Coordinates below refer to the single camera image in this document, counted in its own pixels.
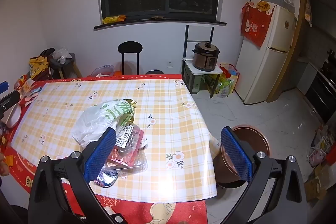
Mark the green electric kettle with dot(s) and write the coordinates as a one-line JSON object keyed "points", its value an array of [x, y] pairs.
{"points": [[197, 85]]}

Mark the white bowl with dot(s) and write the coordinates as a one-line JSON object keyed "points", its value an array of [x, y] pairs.
{"points": [[14, 115]]}

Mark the grey kitchen cabinet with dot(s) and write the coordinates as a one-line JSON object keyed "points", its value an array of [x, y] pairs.
{"points": [[307, 77]]}

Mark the cream two-door fridge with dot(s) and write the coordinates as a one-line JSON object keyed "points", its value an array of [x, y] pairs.
{"points": [[265, 69]]}

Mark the cardboard boxes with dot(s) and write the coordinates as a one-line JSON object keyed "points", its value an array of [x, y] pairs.
{"points": [[316, 182]]}

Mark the pile of floor bags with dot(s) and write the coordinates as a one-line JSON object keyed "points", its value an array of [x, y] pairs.
{"points": [[321, 145]]}

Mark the yellow printed bag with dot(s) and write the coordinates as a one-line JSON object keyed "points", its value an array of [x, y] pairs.
{"points": [[39, 65]]}

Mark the black round-back chair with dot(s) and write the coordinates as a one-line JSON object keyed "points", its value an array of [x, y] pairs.
{"points": [[130, 48]]}

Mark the black round stool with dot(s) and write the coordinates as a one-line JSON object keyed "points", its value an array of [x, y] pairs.
{"points": [[231, 184]]}

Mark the brown round trash bin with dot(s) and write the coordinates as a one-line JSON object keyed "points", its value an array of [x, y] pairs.
{"points": [[223, 169]]}

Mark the red meat wrapper white label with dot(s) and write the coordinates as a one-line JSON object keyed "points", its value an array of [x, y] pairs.
{"points": [[131, 136]]}

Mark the clear plastic container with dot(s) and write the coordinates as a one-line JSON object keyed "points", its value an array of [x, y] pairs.
{"points": [[102, 71]]}

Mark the white wall socket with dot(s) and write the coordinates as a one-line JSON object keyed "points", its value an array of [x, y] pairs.
{"points": [[169, 64]]}

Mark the wooden door frame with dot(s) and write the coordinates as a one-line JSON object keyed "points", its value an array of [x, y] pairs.
{"points": [[294, 56]]}

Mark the pink and blue spoons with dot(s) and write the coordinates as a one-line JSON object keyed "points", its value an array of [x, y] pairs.
{"points": [[32, 96]]}

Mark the white plastic bag green print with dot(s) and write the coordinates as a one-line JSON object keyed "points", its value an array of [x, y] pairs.
{"points": [[92, 119]]}

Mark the grey wooden-leg stool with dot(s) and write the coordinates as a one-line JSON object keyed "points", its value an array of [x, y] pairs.
{"points": [[65, 66]]}

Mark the crumpled clear plastic bag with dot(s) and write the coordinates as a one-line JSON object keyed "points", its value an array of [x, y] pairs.
{"points": [[61, 55]]}

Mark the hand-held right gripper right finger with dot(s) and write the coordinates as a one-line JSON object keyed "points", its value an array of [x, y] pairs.
{"points": [[236, 153]]}

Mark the small blue white packet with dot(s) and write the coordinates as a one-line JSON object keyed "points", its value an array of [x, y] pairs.
{"points": [[105, 180]]}

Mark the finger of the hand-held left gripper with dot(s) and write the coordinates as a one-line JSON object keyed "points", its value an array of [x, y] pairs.
{"points": [[8, 103], [3, 86]]}

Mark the black metal rack white shelf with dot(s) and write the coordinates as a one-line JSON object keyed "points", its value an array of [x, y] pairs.
{"points": [[207, 74]]}

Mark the red yellow shopping bag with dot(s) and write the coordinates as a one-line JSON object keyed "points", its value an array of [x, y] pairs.
{"points": [[228, 82]]}

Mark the black built-in oven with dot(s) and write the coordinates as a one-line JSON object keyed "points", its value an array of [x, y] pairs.
{"points": [[323, 90]]}

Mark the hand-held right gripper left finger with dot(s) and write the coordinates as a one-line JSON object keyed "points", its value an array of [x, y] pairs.
{"points": [[101, 153]]}

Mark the red printed cloth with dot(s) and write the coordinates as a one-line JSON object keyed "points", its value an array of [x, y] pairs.
{"points": [[256, 22]]}

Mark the brown electric pressure cooker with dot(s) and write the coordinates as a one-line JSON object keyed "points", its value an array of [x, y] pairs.
{"points": [[206, 57]]}

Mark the yellow snack packet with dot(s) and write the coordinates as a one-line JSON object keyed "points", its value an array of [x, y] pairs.
{"points": [[114, 19]]}

